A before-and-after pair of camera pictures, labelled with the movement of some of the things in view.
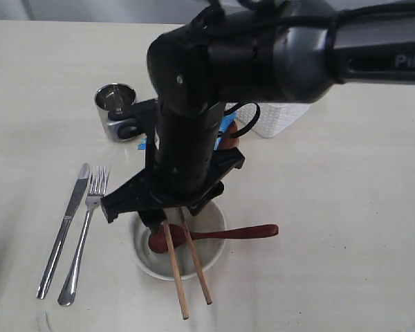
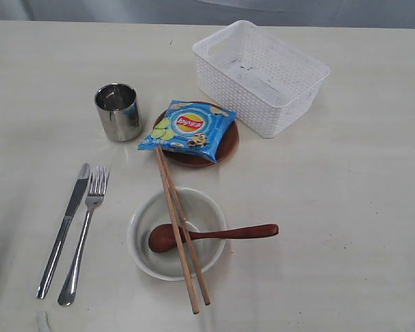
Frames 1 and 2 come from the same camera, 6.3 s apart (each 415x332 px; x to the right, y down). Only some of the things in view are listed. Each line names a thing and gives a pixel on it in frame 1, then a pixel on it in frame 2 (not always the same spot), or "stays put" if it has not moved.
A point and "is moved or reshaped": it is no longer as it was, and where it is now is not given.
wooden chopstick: x=205 y=288 stays put
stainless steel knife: x=79 y=189 stays put
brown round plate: x=228 y=142 is moved or reshaped
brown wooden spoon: x=158 y=241 stays put
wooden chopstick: x=176 y=271 to x=176 y=232
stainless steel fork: x=99 y=178 stays put
